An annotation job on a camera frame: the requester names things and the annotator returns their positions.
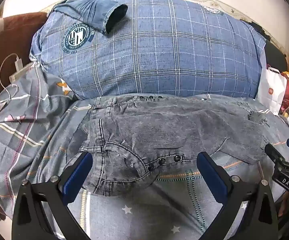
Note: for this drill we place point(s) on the blue plaid pillow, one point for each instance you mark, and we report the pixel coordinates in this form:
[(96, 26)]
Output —
[(159, 52)]

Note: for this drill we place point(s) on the white charger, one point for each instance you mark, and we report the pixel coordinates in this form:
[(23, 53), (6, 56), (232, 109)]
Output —
[(18, 64)]

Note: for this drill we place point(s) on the grey denim pants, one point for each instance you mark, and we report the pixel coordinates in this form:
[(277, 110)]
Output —
[(164, 132)]

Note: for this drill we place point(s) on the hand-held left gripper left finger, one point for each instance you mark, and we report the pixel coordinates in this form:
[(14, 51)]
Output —
[(78, 172)]

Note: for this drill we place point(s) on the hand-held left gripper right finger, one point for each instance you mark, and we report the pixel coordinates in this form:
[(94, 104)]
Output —
[(210, 173)]

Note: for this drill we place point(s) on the white paper bag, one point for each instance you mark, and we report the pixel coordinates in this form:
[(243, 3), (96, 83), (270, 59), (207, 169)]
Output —
[(272, 90)]

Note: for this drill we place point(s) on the grey patterned quilt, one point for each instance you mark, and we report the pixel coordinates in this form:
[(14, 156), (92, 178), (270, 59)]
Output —
[(24, 135)]

